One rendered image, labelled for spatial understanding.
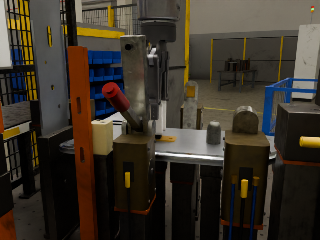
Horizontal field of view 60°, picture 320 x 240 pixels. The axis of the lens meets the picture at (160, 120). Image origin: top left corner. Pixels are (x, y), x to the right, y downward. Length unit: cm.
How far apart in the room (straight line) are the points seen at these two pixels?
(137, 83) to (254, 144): 20
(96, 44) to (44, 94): 230
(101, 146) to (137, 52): 19
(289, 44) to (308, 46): 412
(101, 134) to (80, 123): 4
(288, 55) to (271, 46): 76
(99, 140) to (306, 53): 802
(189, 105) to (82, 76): 36
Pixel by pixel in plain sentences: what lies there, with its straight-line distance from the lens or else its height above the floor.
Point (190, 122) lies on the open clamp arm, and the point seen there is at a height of 101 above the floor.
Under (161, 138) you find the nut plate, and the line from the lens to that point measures 63.
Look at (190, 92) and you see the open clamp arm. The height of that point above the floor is 109.
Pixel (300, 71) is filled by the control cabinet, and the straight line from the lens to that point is 841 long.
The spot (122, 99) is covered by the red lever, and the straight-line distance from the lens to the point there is 37.
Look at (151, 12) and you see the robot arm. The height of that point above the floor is 127.
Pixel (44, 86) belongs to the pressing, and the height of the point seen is 112.
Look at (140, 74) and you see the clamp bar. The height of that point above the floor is 116.
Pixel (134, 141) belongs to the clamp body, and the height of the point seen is 105.
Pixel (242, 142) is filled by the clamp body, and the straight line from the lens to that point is 39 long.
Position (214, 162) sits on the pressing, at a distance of 52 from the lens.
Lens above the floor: 118
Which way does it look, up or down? 13 degrees down
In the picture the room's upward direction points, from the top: straight up
